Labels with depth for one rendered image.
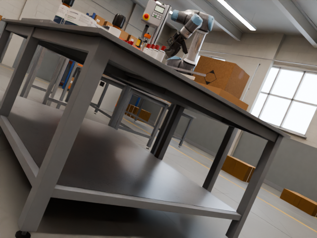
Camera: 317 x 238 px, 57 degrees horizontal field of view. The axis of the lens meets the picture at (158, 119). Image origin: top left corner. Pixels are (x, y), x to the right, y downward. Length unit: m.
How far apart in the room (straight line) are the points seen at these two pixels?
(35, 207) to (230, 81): 1.39
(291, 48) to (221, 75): 6.42
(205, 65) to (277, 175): 5.54
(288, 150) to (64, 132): 6.61
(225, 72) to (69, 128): 1.21
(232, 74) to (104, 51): 1.10
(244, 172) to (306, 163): 1.73
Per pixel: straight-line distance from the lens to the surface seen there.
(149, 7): 2.69
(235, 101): 1.63
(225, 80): 2.00
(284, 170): 7.36
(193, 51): 2.56
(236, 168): 6.05
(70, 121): 1.12
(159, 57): 2.19
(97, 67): 1.11
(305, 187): 7.13
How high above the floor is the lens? 0.66
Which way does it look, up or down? 2 degrees down
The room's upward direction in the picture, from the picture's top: 23 degrees clockwise
